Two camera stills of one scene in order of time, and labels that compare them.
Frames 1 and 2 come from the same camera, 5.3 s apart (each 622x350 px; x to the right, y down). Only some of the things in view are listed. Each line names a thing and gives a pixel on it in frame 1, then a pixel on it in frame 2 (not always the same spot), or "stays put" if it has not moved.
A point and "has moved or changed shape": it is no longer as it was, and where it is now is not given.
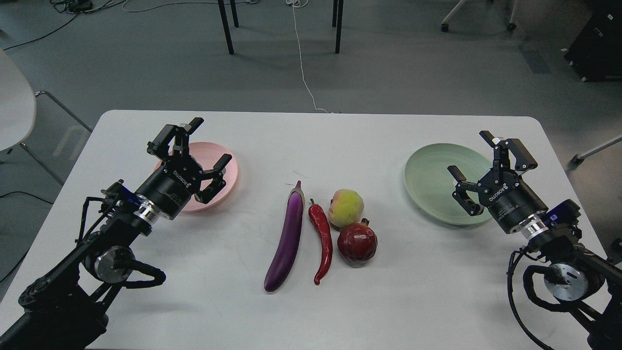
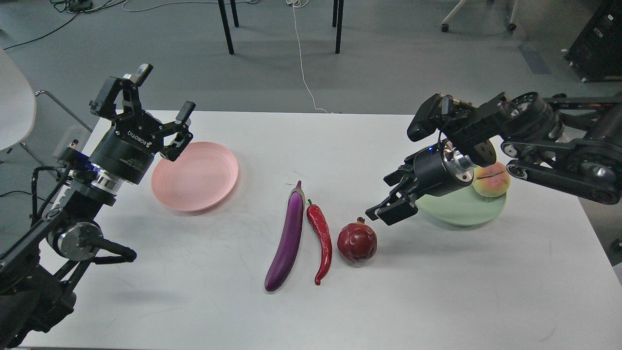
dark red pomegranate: [357, 243] stays put
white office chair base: [511, 26] stays put
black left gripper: [169, 188] → [127, 151]
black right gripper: [509, 200] → [437, 169]
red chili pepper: [317, 215] stays put
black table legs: [227, 34] stays put
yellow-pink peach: [346, 207] has moved or changed shape
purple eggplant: [296, 204] stays put
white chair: [18, 106] stays put
